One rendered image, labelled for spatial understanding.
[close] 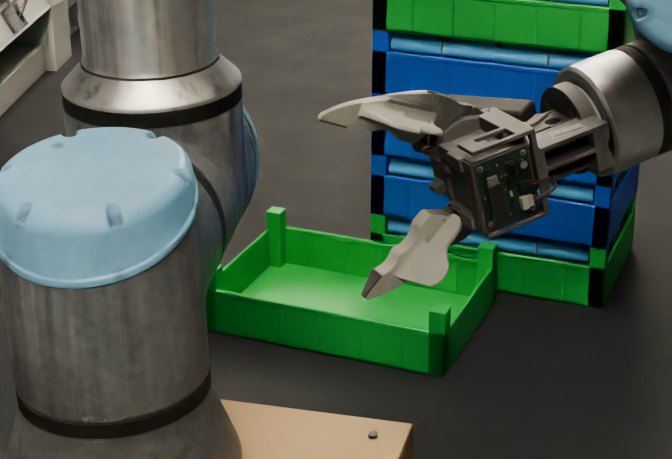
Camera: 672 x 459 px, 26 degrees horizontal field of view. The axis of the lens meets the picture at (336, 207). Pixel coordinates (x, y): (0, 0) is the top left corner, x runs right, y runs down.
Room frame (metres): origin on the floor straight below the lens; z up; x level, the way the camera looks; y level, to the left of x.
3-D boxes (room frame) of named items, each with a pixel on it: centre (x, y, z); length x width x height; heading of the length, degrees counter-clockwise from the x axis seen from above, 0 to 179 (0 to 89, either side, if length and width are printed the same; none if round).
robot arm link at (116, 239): (0.99, 0.17, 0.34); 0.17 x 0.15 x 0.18; 172
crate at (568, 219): (1.72, -0.22, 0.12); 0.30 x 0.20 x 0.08; 69
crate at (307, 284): (1.56, -0.02, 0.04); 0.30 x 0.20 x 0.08; 68
